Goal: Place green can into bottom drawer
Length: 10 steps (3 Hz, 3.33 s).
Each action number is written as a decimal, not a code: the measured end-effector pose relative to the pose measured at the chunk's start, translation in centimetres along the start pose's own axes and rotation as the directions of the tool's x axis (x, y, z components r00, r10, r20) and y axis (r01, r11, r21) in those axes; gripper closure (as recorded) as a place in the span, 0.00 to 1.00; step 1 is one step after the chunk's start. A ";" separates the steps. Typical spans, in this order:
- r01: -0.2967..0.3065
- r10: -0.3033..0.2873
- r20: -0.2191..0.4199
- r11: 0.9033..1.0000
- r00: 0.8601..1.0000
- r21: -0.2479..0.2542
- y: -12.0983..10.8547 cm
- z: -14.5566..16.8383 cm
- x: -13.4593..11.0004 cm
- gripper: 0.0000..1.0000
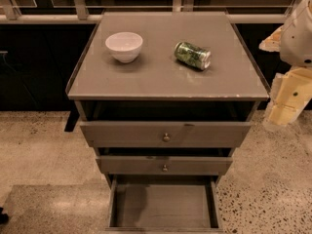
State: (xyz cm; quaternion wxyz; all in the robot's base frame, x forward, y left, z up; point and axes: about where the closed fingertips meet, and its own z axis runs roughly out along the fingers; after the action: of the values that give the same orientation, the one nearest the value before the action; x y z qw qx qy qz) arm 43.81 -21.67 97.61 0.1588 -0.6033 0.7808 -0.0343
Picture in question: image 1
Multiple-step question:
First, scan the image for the metal window railing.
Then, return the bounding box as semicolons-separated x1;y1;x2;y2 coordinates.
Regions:
0;0;301;23

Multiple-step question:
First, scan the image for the middle grey drawer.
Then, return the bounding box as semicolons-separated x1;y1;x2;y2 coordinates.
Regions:
96;156;232;176

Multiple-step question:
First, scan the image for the black object at floor edge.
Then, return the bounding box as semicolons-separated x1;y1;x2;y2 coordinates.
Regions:
0;208;9;224

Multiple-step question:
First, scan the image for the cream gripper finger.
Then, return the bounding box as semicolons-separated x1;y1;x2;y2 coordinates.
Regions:
263;66;312;130
258;26;283;52

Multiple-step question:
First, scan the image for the bottom grey open drawer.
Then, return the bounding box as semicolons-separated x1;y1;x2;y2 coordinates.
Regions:
105;175;225;234

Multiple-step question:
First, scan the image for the green drink can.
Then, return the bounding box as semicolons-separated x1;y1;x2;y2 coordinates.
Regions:
175;42;211;70

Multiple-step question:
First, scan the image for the grey drawer cabinet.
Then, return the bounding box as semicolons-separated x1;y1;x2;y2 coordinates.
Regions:
64;11;272;234

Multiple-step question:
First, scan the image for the white ceramic bowl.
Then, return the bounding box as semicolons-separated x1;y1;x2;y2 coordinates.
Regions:
105;32;143;63

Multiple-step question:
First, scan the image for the top grey drawer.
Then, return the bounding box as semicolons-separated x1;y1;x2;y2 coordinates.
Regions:
80;121;251;148

